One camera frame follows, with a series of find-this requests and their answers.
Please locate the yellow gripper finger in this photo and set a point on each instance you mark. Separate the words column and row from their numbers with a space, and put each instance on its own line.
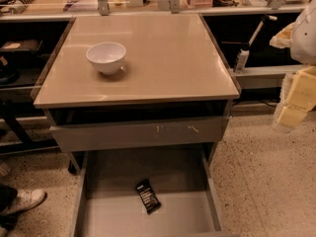
column 297, row 97
column 283, row 38

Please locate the black rxbar chocolate bar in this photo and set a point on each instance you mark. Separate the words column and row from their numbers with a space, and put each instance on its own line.
column 147, row 196

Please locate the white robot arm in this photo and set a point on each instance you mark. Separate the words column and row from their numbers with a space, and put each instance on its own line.
column 303, row 48

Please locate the grey top drawer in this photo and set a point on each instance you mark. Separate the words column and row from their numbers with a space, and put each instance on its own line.
column 131, row 134

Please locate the grey drawer cabinet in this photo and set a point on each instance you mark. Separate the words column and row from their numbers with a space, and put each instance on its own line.
column 172, row 70

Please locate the open grey middle drawer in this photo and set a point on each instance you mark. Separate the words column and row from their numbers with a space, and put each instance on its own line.
column 109, row 206

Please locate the white rod tool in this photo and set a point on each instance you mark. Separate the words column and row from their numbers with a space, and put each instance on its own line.
column 264, row 19

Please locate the white bottle with black cap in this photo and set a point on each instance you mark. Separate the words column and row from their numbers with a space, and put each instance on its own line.
column 241, row 58

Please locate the white ceramic bowl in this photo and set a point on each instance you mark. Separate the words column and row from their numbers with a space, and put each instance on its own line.
column 107, row 57

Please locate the black box on left shelf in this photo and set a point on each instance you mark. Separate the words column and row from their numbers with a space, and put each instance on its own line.
column 31, row 45

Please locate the white sneaker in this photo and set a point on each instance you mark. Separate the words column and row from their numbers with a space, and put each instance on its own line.
column 12, row 201

